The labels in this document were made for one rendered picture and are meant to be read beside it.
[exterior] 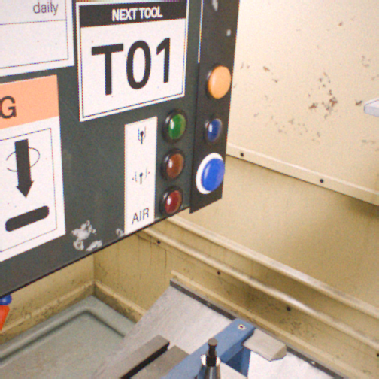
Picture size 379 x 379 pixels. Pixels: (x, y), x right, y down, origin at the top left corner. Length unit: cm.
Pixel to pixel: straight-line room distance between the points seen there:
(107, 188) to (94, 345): 153
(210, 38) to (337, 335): 108
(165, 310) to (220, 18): 130
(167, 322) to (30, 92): 135
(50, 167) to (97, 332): 162
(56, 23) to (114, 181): 12
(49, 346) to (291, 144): 110
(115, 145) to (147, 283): 143
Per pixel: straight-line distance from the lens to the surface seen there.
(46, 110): 32
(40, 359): 185
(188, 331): 158
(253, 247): 141
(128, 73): 35
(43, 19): 31
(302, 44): 119
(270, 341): 95
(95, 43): 33
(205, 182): 44
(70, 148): 34
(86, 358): 184
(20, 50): 30
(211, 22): 41
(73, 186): 35
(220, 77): 42
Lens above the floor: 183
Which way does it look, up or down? 25 degrees down
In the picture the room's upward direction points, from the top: 4 degrees clockwise
